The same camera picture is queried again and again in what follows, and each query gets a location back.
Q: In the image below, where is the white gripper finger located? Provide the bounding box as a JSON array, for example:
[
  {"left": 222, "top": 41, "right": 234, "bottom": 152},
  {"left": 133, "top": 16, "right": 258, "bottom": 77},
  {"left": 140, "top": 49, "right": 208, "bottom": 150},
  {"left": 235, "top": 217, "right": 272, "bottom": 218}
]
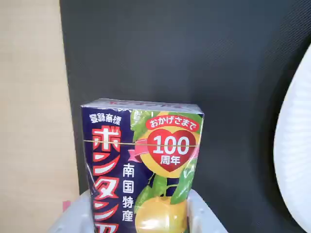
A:
[
  {"left": 47, "top": 190, "right": 94, "bottom": 233},
  {"left": 186, "top": 188, "right": 225, "bottom": 233}
]

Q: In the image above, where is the purple candy box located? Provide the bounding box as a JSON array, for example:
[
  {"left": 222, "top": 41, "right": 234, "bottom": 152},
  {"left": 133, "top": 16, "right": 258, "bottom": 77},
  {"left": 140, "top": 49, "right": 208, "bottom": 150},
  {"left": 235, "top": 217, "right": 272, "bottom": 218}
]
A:
[{"left": 80, "top": 98, "right": 205, "bottom": 233}]

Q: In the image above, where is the white round plate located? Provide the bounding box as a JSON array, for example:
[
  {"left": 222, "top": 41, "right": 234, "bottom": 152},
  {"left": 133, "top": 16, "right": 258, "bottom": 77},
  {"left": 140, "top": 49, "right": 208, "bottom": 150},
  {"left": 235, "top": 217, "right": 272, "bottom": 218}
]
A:
[{"left": 273, "top": 43, "right": 311, "bottom": 233}]

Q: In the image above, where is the dark grey mat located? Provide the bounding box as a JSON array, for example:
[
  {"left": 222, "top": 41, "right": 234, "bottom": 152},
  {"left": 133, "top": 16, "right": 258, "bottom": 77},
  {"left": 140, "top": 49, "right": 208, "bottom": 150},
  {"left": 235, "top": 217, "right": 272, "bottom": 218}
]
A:
[{"left": 59, "top": 0, "right": 311, "bottom": 233}]

